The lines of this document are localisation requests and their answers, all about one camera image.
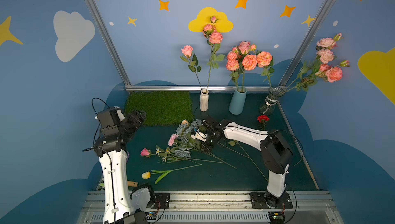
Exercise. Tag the aluminium frame back bar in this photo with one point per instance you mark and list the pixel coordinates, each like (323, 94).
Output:
(191, 88)

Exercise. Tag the clear glass vase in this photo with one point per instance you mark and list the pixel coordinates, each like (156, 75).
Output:
(271, 100)

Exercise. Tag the green artificial grass mat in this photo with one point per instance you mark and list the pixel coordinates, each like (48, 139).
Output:
(162, 108)

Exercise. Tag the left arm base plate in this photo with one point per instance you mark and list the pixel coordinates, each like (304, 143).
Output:
(161, 201)

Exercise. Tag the red carnation flower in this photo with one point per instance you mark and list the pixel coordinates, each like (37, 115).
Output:
(263, 120)

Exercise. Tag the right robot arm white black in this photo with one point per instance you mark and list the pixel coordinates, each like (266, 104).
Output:
(275, 150)

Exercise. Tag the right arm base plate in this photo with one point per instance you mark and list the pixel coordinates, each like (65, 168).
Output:
(263, 200)

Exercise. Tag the aluminium rail front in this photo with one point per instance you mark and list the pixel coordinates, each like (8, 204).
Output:
(234, 207)

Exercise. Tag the pink flower bunch on table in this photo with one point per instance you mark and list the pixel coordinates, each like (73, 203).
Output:
(181, 148)

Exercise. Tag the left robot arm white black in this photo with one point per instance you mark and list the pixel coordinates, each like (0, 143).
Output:
(121, 206)

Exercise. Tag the small pink rosebud stem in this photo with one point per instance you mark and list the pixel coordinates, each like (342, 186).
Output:
(233, 143)

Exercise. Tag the teal cylindrical vase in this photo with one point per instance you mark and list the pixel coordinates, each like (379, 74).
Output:
(238, 101)

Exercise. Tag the white ribbed ceramic vase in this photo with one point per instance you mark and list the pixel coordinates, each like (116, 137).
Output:
(204, 100)

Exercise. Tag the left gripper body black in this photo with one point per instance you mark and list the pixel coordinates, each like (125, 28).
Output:
(137, 116)

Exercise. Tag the magenta rose single stem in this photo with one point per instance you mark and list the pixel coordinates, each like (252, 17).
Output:
(147, 153)

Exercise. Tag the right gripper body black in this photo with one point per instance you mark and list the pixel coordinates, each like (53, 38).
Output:
(208, 128)

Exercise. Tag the yellow tulip with stem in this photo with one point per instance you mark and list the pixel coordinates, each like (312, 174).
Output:
(163, 173)

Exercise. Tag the blue hydrangea bunch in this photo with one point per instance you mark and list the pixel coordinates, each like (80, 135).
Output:
(193, 127)

